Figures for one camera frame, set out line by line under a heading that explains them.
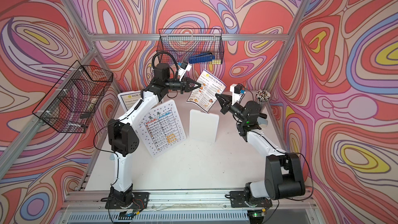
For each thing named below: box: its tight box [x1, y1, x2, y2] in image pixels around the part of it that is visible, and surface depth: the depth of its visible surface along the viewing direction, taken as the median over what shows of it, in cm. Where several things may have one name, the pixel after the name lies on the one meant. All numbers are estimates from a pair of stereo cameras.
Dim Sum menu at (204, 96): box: [186, 68, 227, 114], surface depth 77 cm
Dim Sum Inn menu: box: [120, 91, 142, 111], surface depth 84 cm
